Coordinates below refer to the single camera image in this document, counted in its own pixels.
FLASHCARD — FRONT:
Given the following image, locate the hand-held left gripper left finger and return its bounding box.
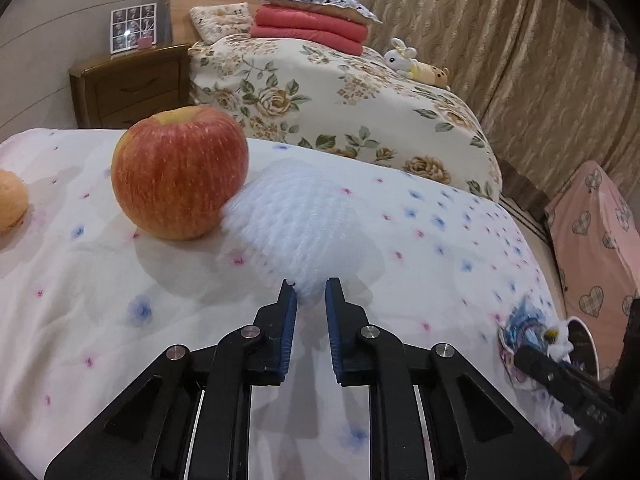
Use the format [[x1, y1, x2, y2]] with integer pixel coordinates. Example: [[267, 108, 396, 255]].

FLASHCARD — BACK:
[[44, 279, 300, 480]]

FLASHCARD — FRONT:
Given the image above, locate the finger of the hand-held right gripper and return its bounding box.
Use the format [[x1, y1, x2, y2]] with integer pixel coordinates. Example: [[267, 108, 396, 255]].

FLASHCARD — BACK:
[[515, 345, 583, 403]]

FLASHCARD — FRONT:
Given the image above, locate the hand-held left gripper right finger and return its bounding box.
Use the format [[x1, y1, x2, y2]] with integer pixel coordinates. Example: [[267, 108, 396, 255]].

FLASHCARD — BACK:
[[324, 276, 571, 480]]

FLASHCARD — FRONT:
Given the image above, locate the white blue plastic packet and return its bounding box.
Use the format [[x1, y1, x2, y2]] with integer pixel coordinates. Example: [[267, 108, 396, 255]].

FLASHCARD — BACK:
[[497, 297, 573, 391]]

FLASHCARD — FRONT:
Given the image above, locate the black white-rimmed trash bin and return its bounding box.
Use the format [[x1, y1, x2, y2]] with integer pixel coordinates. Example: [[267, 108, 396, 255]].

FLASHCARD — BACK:
[[565, 317, 601, 381]]

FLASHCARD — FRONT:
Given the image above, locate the white foam fruit net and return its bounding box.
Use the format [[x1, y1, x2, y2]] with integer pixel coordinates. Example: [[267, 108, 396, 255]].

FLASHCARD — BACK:
[[220, 162, 368, 306]]

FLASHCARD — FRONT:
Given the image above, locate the pink heart-print furniture cover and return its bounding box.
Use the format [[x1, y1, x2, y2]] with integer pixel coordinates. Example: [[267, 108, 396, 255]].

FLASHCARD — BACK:
[[544, 160, 640, 381]]

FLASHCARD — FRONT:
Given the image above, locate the white flower-dotted blanket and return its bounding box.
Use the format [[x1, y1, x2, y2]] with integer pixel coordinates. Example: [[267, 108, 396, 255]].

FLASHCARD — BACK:
[[0, 127, 581, 480]]

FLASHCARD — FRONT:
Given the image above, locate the red apple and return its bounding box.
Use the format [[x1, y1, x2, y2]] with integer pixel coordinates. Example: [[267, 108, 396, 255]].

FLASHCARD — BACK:
[[111, 106, 250, 241]]

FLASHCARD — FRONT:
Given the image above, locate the floral rose quilt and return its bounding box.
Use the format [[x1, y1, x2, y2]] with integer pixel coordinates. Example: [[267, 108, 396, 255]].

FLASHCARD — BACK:
[[187, 40, 503, 203]]

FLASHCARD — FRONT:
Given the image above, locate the white rabbit plush toy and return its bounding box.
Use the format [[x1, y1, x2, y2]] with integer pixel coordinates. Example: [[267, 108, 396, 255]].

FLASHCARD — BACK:
[[384, 37, 418, 80]]

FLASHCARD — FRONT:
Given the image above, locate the wooden nightstand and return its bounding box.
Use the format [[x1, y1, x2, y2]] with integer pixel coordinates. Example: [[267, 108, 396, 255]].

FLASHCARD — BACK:
[[69, 44, 192, 130]]

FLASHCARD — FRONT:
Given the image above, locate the pink folded blanket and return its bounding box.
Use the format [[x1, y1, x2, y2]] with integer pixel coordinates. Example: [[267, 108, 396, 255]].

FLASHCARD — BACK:
[[249, 5, 370, 56]]

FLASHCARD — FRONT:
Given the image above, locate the orange fruit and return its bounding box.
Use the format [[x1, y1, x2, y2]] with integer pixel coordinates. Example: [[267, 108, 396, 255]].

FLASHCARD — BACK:
[[0, 169, 28, 236]]

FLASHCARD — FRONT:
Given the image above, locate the beige patterned curtain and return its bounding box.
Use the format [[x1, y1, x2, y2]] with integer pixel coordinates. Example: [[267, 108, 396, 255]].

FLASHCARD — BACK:
[[285, 0, 640, 221]]

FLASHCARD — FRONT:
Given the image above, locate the floral pillow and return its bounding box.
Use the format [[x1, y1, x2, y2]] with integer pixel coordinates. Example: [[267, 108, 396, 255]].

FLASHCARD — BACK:
[[189, 2, 253, 43]]

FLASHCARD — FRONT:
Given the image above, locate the blue dotted pillow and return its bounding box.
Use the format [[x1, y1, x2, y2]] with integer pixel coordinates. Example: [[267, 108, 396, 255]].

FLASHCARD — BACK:
[[257, 0, 383, 25]]

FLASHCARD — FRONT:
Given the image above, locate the photo collage frame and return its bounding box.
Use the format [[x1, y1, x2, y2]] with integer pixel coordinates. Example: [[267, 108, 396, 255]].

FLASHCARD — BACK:
[[110, 2, 158, 54]]

